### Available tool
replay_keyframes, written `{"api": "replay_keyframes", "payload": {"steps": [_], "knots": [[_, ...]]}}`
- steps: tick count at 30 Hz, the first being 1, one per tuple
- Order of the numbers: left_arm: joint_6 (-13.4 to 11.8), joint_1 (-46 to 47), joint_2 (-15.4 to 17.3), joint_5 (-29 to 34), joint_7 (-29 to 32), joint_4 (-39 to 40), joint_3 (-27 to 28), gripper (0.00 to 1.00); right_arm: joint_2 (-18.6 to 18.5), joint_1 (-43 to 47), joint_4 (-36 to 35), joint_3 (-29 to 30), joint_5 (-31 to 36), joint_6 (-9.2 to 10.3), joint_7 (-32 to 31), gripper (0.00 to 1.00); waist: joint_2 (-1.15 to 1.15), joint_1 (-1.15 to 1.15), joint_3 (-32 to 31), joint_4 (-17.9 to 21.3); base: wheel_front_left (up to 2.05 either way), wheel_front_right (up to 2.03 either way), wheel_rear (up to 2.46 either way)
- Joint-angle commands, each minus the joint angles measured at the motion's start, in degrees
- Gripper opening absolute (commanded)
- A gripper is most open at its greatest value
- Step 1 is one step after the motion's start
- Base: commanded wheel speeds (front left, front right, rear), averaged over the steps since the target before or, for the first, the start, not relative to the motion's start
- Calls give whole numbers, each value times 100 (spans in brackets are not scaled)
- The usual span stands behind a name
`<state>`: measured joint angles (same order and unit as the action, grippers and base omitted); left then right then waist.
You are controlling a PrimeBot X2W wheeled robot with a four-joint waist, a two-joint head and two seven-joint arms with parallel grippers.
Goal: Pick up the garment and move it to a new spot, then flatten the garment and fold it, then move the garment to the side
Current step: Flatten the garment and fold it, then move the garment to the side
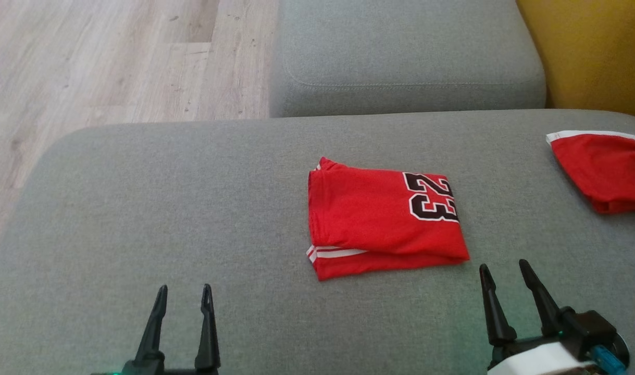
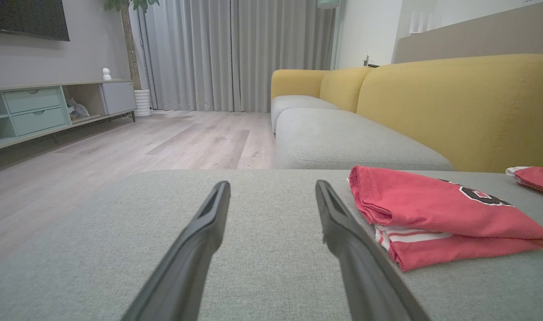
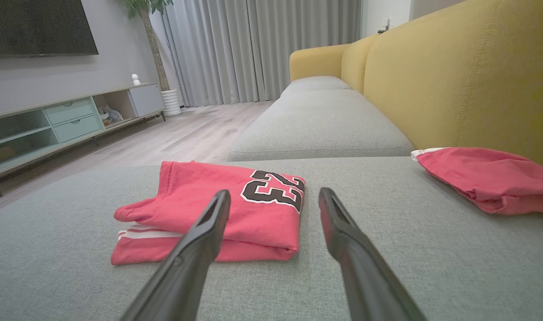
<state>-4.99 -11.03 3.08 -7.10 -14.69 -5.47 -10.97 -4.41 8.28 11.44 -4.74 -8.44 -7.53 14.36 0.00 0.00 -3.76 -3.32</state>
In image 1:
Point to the red shorts white stripes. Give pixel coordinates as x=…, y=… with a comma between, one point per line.
x=609, y=166

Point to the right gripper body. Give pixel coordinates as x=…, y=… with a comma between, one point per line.
x=531, y=360

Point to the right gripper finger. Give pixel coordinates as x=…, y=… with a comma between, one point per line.
x=541, y=302
x=497, y=312

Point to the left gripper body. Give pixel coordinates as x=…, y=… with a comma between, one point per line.
x=161, y=371

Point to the large grey sofa seat cushion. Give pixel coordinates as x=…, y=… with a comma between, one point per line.
x=192, y=208

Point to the red basketball jersey black lettering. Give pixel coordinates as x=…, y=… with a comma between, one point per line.
x=369, y=213

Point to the small grey sofa cushion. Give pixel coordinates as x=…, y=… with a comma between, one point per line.
x=400, y=47

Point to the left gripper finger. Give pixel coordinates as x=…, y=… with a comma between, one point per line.
x=208, y=333
x=153, y=328

